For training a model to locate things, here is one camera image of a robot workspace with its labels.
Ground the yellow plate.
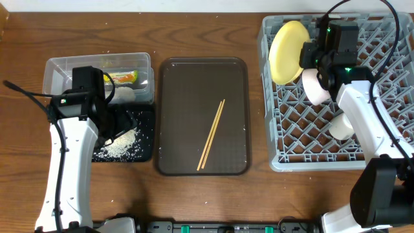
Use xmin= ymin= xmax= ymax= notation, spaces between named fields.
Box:
xmin=268 ymin=21 xmax=311 ymax=85

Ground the white napkin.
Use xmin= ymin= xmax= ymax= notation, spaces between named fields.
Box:
xmin=110 ymin=87 xmax=135 ymax=104

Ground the pink white bowl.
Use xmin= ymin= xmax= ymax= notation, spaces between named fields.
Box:
xmin=301 ymin=69 xmax=331 ymax=105

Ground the green snack wrapper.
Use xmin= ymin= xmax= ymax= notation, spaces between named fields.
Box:
xmin=103 ymin=71 xmax=138 ymax=85

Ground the cream white cup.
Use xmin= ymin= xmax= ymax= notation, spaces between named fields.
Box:
xmin=329 ymin=113 xmax=354 ymax=140

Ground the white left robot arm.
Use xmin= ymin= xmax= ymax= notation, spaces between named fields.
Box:
xmin=35 ymin=66 xmax=137 ymax=232

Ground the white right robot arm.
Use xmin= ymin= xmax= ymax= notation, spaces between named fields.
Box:
xmin=300 ymin=16 xmax=413 ymax=232

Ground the grey dishwasher rack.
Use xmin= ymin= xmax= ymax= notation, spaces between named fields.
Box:
xmin=257 ymin=12 xmax=413 ymax=172

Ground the pile of rice grains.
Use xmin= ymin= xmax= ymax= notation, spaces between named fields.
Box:
xmin=92 ymin=128 xmax=153 ymax=162

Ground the black plastic bin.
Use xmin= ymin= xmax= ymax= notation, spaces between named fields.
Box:
xmin=92 ymin=104 xmax=156 ymax=162

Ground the clear plastic bin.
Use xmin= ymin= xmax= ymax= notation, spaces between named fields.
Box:
xmin=43 ymin=52 xmax=155 ymax=104

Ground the dark brown serving tray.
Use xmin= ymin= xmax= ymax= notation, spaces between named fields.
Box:
xmin=155 ymin=57 xmax=251 ymax=176

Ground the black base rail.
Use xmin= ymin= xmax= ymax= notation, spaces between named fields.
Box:
xmin=93 ymin=221 xmax=389 ymax=233

